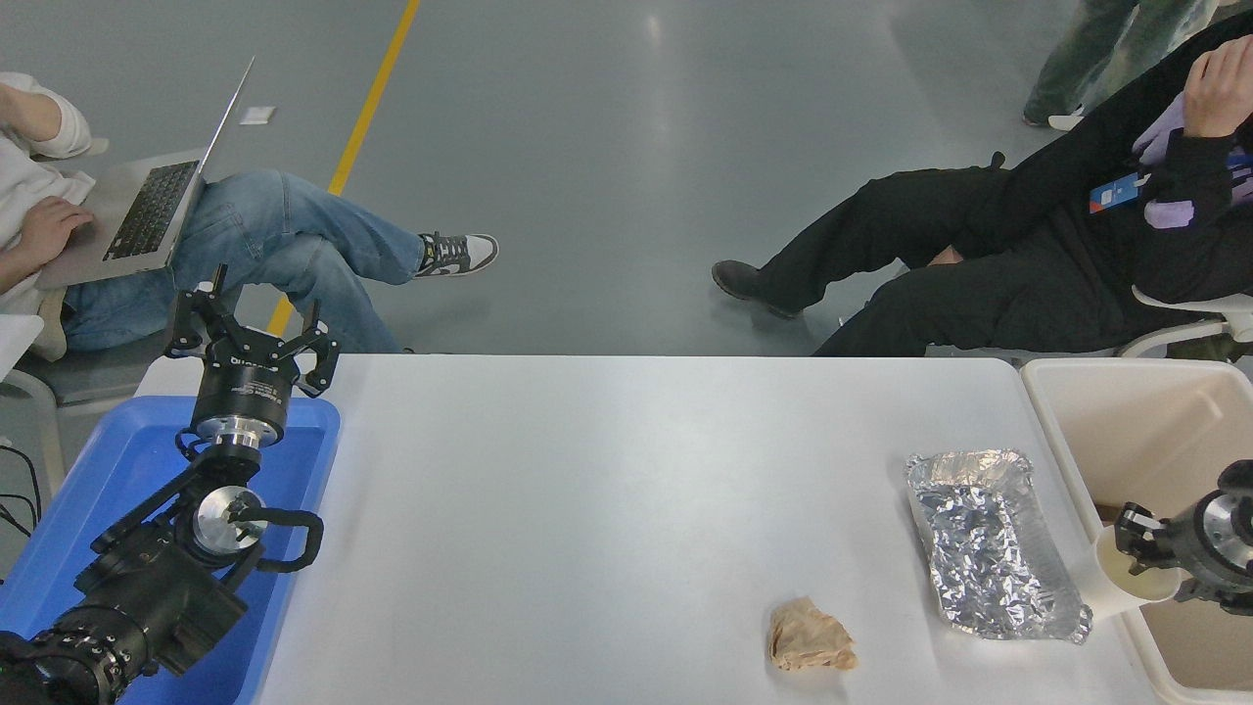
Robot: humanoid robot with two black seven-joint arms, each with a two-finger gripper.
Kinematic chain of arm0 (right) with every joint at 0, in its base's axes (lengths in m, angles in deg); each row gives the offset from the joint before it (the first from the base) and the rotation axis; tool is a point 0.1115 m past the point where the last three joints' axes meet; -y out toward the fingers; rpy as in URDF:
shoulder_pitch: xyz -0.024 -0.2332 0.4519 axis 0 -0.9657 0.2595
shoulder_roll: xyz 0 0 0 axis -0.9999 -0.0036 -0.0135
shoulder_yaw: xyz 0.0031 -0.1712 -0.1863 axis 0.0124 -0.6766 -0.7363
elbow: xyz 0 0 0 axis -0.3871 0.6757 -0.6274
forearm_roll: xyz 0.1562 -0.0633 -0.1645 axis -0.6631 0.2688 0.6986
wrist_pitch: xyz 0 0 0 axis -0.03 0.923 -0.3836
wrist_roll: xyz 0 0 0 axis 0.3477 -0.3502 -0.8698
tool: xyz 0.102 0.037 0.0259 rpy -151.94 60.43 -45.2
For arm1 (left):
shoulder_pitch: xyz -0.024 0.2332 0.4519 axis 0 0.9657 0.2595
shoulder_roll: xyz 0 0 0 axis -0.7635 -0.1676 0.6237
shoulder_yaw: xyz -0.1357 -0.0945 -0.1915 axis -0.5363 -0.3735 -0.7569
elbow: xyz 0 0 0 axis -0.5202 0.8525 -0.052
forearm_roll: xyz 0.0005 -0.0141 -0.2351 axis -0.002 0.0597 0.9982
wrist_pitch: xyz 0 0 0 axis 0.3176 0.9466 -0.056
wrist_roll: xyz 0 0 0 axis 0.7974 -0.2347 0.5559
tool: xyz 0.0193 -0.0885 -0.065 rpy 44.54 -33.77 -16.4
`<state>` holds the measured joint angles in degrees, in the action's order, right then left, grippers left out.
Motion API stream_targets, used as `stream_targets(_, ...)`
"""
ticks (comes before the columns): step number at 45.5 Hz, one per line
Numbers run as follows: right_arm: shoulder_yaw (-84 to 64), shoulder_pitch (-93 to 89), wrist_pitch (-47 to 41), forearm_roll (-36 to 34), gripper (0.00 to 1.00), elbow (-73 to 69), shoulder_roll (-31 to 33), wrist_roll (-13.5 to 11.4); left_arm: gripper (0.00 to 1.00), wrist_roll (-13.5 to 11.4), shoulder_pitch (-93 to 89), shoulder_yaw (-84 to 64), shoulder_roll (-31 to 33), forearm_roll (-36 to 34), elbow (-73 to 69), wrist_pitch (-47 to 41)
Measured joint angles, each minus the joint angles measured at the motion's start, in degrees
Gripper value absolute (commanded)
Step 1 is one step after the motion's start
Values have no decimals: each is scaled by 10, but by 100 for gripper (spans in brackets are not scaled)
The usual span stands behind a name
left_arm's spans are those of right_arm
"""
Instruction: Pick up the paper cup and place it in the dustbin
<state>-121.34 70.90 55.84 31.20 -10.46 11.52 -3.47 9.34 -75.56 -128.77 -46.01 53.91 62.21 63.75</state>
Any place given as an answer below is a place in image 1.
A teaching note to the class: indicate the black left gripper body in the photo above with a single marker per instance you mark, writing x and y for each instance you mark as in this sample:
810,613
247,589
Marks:
245,392

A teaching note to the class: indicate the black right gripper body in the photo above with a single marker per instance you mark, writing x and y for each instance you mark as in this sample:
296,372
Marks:
1189,543

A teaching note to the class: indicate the white paper cup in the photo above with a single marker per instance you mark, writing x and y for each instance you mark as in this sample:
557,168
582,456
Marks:
1111,587

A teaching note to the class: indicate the silver foil tray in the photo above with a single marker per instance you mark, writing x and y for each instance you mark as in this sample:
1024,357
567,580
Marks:
989,548

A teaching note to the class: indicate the laptop person's left forearm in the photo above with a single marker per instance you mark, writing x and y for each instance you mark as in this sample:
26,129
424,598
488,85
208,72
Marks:
24,113

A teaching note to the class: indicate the laptop person's right forearm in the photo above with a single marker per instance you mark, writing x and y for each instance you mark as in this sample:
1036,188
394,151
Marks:
12,271

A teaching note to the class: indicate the laptop person's right hand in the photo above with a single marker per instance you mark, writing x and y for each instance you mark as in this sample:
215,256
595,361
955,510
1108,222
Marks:
49,230

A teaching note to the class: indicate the badge person's right hand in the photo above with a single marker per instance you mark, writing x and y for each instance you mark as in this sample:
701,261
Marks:
947,257

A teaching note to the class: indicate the badge person's left hand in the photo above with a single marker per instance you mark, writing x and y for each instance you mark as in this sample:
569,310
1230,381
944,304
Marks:
1224,93

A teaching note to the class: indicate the grey chair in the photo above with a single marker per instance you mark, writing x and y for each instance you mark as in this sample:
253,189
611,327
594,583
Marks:
98,370

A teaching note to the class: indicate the large pale plastic bin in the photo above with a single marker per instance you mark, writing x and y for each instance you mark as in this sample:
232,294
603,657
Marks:
1155,431

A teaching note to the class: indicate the silver laptop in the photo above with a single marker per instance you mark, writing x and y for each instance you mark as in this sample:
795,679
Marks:
147,211

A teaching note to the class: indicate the person with laptop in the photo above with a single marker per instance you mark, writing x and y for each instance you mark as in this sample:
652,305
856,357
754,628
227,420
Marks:
264,230

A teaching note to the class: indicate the blue plastic tray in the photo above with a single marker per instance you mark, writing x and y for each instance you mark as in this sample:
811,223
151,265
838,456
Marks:
117,460

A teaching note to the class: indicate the white paper slip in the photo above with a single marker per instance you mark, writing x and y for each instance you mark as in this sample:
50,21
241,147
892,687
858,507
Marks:
256,115

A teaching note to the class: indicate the white office chair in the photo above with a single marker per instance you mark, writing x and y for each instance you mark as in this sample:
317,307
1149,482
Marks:
1194,305

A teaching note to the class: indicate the person with badge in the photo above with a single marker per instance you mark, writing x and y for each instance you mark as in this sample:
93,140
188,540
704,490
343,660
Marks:
1028,264

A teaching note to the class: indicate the blue name badge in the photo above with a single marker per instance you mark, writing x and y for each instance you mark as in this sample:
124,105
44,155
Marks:
1116,193

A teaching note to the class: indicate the crumpled tan paper ball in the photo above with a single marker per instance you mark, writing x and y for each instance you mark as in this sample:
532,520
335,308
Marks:
808,636

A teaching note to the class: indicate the standing person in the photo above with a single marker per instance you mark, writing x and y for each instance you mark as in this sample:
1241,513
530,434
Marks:
1096,54

